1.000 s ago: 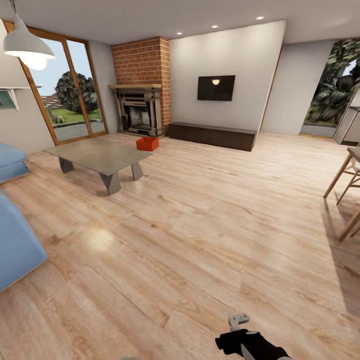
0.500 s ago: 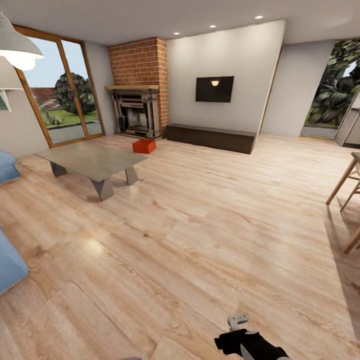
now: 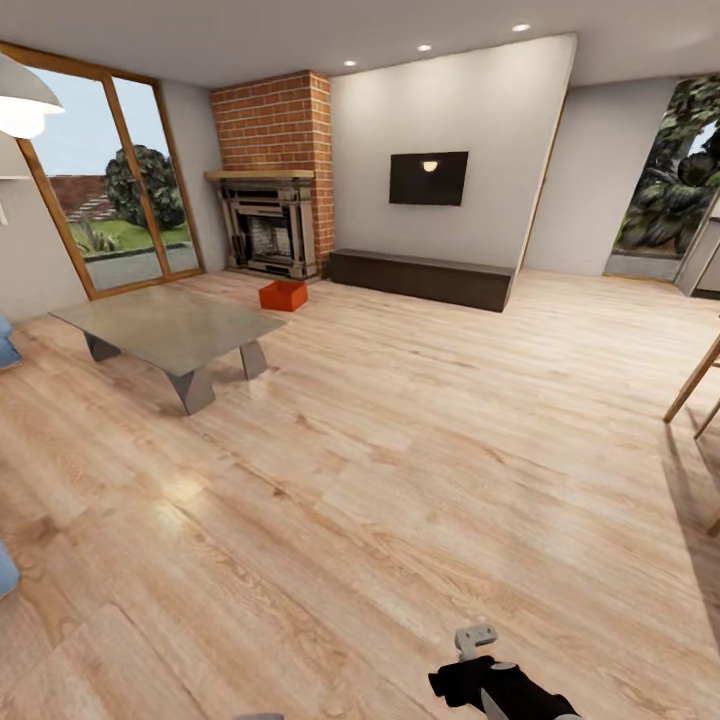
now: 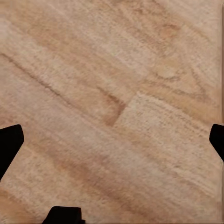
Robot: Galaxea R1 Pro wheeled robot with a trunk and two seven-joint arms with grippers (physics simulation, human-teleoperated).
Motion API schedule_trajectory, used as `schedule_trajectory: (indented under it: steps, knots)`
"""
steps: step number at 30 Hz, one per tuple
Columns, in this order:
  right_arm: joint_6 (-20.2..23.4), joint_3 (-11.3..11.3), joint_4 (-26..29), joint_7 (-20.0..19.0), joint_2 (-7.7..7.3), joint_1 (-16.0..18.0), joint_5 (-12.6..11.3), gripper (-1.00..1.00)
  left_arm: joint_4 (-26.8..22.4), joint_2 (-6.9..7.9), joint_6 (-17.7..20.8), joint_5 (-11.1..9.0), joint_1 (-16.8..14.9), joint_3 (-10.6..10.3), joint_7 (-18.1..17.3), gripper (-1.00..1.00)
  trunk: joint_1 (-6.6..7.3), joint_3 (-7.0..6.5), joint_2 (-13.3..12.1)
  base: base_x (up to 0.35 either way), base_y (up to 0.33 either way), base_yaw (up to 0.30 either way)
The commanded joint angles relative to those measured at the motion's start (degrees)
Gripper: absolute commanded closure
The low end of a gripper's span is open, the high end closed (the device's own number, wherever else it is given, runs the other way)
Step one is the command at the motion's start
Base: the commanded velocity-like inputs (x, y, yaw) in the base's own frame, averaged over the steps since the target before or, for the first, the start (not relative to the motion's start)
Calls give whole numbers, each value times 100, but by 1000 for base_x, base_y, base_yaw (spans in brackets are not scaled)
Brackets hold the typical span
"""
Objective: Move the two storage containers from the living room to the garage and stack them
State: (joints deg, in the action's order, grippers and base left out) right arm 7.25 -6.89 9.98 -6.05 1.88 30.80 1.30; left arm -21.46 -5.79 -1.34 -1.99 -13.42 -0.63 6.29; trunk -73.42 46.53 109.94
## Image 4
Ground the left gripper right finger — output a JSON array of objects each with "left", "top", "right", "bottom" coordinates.
[{"left": 209, "top": 124, "right": 224, "bottom": 161}]

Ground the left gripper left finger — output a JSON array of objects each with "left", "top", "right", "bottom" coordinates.
[{"left": 0, "top": 124, "right": 24, "bottom": 180}]

